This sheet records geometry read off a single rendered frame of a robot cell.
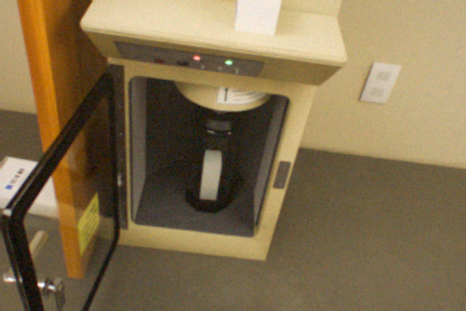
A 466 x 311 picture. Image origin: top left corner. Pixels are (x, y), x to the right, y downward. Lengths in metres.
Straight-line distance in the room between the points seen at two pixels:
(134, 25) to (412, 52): 0.82
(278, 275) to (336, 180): 0.35
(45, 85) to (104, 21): 0.15
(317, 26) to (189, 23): 0.17
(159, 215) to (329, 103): 0.56
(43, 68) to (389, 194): 0.92
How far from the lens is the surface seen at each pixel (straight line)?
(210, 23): 0.63
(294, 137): 0.82
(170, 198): 1.05
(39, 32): 0.67
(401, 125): 1.41
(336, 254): 1.13
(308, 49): 0.61
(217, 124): 0.88
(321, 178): 1.29
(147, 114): 0.98
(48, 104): 0.73
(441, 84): 1.35
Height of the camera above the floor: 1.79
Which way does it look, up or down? 42 degrees down
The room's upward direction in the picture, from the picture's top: 10 degrees clockwise
